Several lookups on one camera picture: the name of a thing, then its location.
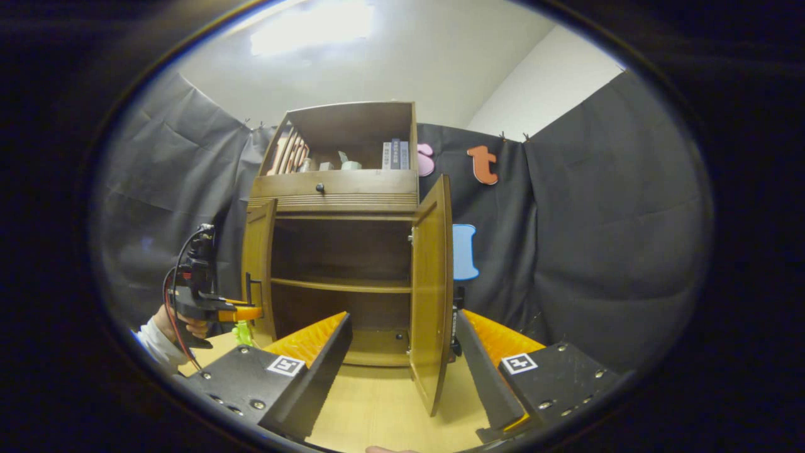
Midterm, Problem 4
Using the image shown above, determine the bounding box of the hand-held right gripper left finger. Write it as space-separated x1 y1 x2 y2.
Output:
179 310 354 441

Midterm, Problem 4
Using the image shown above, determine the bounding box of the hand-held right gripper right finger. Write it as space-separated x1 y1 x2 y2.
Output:
454 308 620 444

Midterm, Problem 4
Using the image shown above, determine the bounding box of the wooden shoe cabinet door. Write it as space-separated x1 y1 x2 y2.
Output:
241 198 279 348
409 174 455 417

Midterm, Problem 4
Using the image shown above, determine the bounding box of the wooden double-door shoe cabinet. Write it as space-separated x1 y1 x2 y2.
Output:
247 102 421 369

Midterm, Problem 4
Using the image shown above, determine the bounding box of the dark spine book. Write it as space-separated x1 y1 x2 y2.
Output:
450 286 467 358

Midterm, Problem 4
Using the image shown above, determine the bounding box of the red cable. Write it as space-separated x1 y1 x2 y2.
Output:
162 271 203 372

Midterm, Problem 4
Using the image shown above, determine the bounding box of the black cable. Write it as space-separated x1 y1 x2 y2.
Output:
171 225 211 284

